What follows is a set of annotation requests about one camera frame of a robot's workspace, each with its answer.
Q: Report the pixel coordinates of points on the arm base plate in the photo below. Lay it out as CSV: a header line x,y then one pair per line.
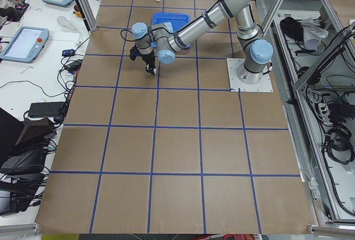
x,y
241,80

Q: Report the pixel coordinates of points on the brass cylinder tool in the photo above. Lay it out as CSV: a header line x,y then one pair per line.
x,y
78,14

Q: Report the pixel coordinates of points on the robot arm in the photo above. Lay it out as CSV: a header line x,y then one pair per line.
x,y
258,51

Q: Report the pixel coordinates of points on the teach pendant near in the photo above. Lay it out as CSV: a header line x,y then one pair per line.
x,y
26,45

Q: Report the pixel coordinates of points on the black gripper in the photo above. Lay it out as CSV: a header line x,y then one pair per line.
x,y
147,59

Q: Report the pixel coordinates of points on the blue plastic tray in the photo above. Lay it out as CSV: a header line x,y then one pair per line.
x,y
173,24

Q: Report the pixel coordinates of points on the clear light bulb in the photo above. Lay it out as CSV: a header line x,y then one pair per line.
x,y
62,21

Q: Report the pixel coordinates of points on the aluminium frame post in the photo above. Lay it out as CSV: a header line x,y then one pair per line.
x,y
81,0

